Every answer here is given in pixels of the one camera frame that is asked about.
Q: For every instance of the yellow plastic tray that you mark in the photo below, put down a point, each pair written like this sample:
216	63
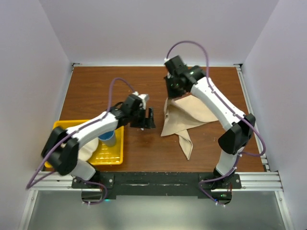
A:
105	155

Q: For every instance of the blue plastic cup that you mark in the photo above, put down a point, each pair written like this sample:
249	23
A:
108	138

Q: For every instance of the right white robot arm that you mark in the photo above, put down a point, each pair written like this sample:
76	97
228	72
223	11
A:
237	125

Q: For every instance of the white divided plate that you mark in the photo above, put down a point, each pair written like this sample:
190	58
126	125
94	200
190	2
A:
88	151

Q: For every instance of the aluminium table frame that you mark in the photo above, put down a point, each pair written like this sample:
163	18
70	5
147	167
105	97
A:
185	167

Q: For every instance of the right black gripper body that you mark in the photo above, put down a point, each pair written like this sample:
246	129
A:
171	83

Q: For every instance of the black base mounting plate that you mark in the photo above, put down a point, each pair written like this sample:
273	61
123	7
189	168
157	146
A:
111	185

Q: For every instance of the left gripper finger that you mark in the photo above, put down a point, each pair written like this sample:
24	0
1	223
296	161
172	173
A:
138	121
150	118

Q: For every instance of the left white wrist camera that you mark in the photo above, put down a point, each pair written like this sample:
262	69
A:
144	99

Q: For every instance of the beige cloth napkin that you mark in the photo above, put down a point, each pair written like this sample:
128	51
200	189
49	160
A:
182	114

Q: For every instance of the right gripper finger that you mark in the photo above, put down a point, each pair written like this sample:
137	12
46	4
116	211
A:
171	94
181	93

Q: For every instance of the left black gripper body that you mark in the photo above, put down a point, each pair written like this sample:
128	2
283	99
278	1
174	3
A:
135	116

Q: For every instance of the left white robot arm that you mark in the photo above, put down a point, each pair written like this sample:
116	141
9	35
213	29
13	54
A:
85	132

